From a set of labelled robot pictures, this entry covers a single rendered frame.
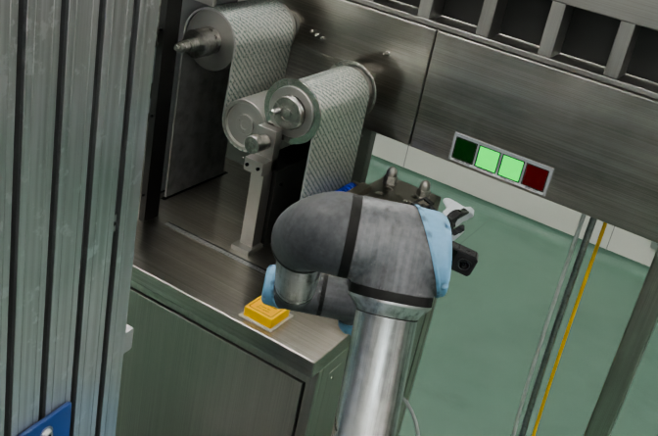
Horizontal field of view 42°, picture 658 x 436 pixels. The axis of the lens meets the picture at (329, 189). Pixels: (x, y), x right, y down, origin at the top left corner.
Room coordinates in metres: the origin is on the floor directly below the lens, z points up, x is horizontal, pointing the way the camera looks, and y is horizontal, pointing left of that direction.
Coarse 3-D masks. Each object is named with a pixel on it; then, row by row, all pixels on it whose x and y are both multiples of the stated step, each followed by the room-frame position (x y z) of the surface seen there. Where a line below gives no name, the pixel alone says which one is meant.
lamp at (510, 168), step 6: (504, 156) 1.90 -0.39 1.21; (504, 162) 1.90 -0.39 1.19; (510, 162) 1.90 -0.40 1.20; (516, 162) 1.89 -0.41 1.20; (522, 162) 1.88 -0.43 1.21; (504, 168) 1.90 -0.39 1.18; (510, 168) 1.89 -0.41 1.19; (516, 168) 1.89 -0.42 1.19; (504, 174) 1.90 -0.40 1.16; (510, 174) 1.89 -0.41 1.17; (516, 174) 1.89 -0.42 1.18; (516, 180) 1.88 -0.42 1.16
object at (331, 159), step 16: (352, 128) 1.93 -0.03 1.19; (320, 144) 1.80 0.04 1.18; (336, 144) 1.87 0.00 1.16; (352, 144) 1.95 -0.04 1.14; (320, 160) 1.82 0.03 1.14; (336, 160) 1.89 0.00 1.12; (352, 160) 1.97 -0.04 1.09; (304, 176) 1.77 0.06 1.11; (320, 176) 1.83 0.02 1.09; (336, 176) 1.90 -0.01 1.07; (304, 192) 1.77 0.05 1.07; (320, 192) 1.85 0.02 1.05
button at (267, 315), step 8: (248, 304) 1.51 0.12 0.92; (256, 304) 1.51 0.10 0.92; (248, 312) 1.50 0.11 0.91; (256, 312) 1.49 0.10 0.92; (264, 312) 1.49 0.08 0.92; (272, 312) 1.50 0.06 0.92; (280, 312) 1.50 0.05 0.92; (288, 312) 1.52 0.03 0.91; (256, 320) 1.49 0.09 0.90; (264, 320) 1.48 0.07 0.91; (272, 320) 1.47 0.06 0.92; (280, 320) 1.50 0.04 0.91
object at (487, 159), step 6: (480, 150) 1.93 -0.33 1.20; (486, 150) 1.92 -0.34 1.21; (480, 156) 1.93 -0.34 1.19; (486, 156) 1.92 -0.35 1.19; (492, 156) 1.92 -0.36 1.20; (498, 156) 1.91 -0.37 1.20; (480, 162) 1.93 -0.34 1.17; (486, 162) 1.92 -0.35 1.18; (492, 162) 1.91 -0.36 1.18; (486, 168) 1.92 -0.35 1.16; (492, 168) 1.91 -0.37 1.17
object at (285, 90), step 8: (280, 88) 1.80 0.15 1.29; (288, 88) 1.80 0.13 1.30; (296, 88) 1.79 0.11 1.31; (368, 88) 1.99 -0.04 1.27; (272, 96) 1.81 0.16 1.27; (280, 96) 1.80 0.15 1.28; (296, 96) 1.79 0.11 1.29; (304, 96) 1.78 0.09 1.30; (272, 104) 1.81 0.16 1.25; (304, 104) 1.78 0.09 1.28; (312, 112) 1.77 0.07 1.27; (272, 120) 1.81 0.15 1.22; (312, 120) 1.77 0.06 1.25; (296, 128) 1.78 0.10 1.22; (304, 128) 1.77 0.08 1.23; (288, 136) 1.79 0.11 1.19; (296, 136) 1.78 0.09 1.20
